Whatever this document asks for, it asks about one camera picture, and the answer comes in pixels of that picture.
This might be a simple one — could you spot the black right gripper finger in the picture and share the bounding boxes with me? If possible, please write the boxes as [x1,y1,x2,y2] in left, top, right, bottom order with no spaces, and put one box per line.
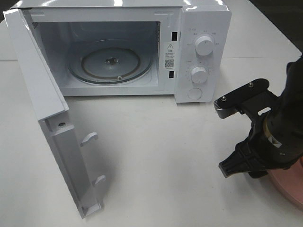
[219,141,253,178]
[248,170,268,179]

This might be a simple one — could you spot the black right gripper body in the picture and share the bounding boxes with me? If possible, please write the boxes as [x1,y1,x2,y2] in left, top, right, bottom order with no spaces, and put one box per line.
[244,91,303,171]

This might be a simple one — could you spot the pink round plate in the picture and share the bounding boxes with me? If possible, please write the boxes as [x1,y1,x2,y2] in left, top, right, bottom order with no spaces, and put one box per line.
[268,158,303,210]

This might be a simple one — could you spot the round door release button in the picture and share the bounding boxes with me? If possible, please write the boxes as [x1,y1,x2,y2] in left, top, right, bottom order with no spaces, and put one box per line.
[187,88,203,100]

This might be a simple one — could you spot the white microwave knob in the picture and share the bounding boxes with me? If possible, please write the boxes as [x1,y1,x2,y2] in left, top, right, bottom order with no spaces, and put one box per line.
[190,66,208,84]
[194,34,214,56]

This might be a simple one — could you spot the white microwave door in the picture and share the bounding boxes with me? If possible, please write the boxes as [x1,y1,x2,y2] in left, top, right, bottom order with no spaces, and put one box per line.
[3,9,106,218]

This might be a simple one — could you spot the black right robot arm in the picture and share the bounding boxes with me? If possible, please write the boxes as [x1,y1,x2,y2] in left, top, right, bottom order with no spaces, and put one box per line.
[214,58,303,178]

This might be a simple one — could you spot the white microwave oven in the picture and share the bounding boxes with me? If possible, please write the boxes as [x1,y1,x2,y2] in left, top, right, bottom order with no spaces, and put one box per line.
[4,0,232,103]

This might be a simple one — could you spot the white warning label sticker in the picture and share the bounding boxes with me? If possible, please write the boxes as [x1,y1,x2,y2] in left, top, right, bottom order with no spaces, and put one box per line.
[163,42,176,70]

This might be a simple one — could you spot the glass microwave turntable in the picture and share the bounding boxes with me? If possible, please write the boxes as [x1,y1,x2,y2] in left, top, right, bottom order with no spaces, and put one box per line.
[67,39,156,85]

